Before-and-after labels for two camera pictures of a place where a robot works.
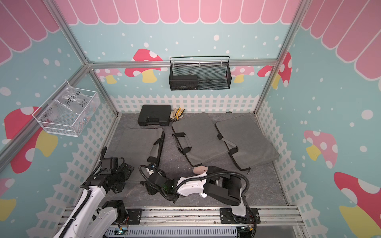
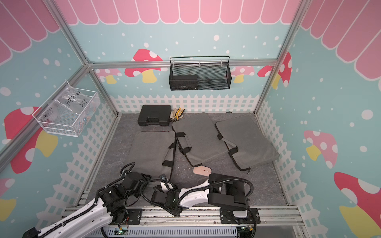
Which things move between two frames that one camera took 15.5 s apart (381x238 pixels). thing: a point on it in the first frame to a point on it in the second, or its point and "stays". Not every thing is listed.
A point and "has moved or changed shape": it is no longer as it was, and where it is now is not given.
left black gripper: (119, 187) to (145, 178)
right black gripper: (150, 190) to (174, 191)
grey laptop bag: (139, 146) has moved or changed shape
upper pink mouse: (199, 170) stays
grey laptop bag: (250, 145) stays
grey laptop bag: (196, 136) stays
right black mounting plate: (251, 216) stays
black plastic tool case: (155, 114) stays
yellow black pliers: (178, 114) stays
